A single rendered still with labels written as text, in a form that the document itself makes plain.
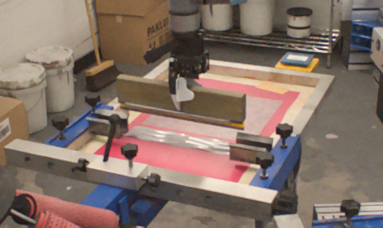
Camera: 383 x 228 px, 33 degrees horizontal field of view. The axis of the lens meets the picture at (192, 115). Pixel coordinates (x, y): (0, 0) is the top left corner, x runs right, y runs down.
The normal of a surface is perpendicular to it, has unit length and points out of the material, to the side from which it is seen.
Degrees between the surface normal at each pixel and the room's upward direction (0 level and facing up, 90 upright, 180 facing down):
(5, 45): 90
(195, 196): 90
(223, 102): 91
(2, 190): 0
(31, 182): 0
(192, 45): 90
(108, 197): 0
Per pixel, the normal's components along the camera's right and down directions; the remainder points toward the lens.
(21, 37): 0.92, 0.15
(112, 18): -0.43, 0.37
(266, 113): -0.03, -0.90
